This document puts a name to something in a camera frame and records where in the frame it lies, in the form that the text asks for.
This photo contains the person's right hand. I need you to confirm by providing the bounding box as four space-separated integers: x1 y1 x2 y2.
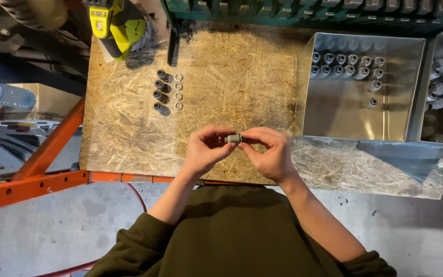
238 127 300 186

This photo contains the brown cardboard box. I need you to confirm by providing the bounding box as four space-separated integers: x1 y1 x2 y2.
8 83 83 121

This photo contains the orange metal shelf frame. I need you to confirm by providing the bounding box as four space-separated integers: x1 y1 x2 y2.
0 96 268 216

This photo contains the folded shiny metal sheet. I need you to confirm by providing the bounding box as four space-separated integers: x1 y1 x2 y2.
357 35 443 184

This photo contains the group of gray fittings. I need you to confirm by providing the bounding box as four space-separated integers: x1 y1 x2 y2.
309 51 387 109

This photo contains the person's olive green sweatshirt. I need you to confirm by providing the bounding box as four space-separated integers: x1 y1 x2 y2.
85 185 398 277

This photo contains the black metal bar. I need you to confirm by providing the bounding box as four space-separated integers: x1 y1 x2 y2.
167 27 180 67

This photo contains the shiny sheet metal bin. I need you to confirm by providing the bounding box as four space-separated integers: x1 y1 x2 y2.
295 32 426 143

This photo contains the yellow-green cordless drill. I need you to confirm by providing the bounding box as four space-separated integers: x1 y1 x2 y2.
88 0 148 62

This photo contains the person's left hand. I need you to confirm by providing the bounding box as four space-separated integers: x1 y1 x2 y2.
183 125 238 181

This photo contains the green metal rack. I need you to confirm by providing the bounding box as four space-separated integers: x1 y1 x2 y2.
160 0 443 38

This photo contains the clear plastic water bottle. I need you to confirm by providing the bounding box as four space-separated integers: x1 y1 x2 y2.
0 76 37 111

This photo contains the dark machine housing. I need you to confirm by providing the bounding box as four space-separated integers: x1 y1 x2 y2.
0 0 93 75

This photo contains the heap of tools under shelf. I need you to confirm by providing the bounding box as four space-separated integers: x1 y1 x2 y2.
0 103 84 181

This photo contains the red hose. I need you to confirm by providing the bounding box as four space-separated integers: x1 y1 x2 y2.
33 182 148 277

